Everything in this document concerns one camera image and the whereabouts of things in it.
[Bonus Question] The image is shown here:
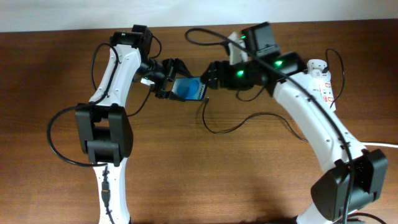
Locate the white USB charger plug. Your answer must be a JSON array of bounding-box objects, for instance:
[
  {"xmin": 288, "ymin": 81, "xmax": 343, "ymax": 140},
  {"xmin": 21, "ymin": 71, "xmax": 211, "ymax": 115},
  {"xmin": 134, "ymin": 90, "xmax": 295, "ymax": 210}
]
[{"xmin": 308, "ymin": 69, "xmax": 331, "ymax": 83}]

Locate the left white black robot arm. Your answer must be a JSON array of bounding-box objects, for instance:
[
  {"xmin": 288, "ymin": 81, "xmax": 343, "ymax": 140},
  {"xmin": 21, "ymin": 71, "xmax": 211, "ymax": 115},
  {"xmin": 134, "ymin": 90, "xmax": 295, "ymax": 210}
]
[{"xmin": 75, "ymin": 25, "xmax": 191, "ymax": 223}]

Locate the black USB charging cable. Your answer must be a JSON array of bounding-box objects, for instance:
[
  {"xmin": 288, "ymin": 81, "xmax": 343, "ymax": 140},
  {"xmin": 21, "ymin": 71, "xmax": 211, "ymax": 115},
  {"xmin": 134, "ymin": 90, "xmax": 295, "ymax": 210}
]
[{"xmin": 201, "ymin": 48, "xmax": 346, "ymax": 143}]

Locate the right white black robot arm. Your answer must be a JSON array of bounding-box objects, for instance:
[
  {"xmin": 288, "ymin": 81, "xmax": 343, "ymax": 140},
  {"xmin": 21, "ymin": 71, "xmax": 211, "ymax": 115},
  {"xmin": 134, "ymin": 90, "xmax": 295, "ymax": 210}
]
[{"xmin": 201, "ymin": 22, "xmax": 388, "ymax": 223}]

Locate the blue screen Galaxy smartphone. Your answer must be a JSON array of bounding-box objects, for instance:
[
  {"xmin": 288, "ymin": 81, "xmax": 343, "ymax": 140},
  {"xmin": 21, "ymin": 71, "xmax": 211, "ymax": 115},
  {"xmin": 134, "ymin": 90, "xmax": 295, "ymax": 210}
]
[{"xmin": 172, "ymin": 77, "xmax": 207, "ymax": 101}]

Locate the white power strip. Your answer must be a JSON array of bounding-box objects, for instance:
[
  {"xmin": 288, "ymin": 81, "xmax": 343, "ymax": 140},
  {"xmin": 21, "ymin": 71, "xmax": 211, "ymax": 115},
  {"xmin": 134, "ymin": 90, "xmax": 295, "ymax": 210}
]
[{"xmin": 307, "ymin": 59, "xmax": 336, "ymax": 111}]

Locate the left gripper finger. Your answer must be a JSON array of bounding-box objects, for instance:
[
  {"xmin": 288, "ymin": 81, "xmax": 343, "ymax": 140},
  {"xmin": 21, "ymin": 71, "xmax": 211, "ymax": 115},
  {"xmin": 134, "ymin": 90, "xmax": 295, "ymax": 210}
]
[
  {"xmin": 164, "ymin": 91, "xmax": 186, "ymax": 102},
  {"xmin": 174, "ymin": 58, "xmax": 193, "ymax": 78}
]

